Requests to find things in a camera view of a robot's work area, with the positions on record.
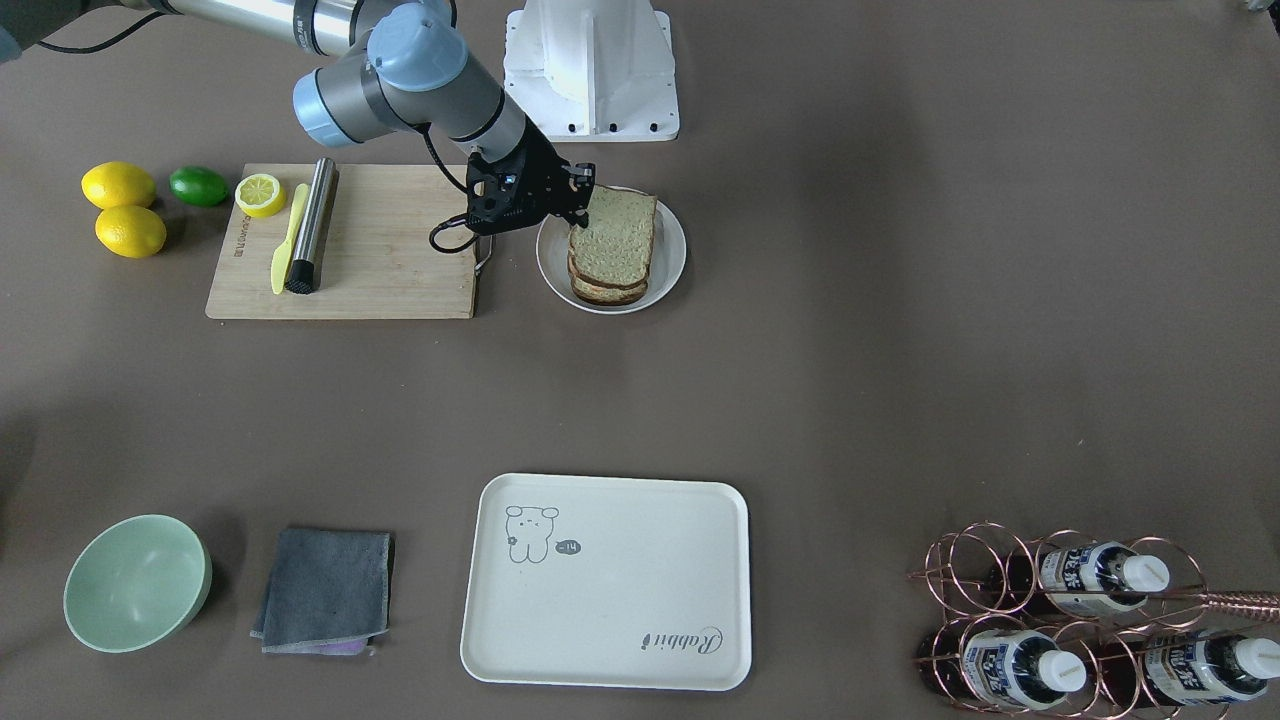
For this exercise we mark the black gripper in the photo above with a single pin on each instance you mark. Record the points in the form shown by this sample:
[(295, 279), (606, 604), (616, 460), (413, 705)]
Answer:
[(546, 169)]

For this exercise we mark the dark drink bottle two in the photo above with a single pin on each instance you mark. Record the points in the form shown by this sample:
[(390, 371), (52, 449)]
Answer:
[(1010, 669)]

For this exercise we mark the wooden cutting board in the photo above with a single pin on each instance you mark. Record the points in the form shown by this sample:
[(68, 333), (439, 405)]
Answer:
[(376, 262)]

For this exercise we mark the green lime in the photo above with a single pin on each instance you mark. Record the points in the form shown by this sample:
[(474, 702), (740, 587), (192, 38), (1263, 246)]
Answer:
[(198, 186)]

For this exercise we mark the white round plate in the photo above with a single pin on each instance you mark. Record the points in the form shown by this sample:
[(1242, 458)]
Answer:
[(668, 263)]

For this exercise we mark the dark drink bottle one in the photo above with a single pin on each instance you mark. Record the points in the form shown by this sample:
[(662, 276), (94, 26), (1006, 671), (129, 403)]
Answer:
[(1090, 581)]

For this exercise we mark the green bowl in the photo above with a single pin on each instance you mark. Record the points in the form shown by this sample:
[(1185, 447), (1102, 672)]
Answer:
[(139, 582)]

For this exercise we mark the copper wire bottle rack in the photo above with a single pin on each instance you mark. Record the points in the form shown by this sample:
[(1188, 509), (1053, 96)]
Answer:
[(1072, 626)]

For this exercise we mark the grey folded cloth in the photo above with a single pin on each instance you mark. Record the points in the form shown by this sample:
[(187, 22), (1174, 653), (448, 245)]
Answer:
[(328, 592)]

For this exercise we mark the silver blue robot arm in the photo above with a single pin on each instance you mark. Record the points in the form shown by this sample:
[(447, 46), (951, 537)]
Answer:
[(403, 66)]

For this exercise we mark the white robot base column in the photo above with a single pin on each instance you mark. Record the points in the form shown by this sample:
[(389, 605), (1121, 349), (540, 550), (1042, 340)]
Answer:
[(594, 71)]

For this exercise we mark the yellow plastic knife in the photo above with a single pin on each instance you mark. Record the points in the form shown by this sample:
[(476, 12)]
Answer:
[(282, 255)]

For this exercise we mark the bread slice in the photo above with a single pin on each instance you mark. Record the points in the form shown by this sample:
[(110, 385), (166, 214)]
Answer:
[(614, 250), (599, 295)]

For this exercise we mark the yellow lemon far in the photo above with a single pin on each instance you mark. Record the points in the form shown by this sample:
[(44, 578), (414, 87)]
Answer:
[(118, 183)]

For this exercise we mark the yellow lemon near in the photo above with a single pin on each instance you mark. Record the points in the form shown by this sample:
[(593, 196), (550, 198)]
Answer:
[(130, 231)]

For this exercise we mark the half lemon slice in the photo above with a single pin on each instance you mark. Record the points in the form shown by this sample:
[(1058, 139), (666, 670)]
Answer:
[(259, 195)]

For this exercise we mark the steel cylinder muddler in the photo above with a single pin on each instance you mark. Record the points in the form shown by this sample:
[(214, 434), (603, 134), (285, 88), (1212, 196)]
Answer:
[(301, 270)]

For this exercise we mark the cream rabbit tray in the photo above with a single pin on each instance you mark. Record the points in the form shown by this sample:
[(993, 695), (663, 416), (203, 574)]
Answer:
[(609, 582)]

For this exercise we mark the dark drink bottle three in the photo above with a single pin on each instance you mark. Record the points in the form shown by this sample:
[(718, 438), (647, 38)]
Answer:
[(1190, 669)]

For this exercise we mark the yellow lemon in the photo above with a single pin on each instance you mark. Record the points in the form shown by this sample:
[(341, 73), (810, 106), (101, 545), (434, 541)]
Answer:
[(130, 231), (118, 183)]

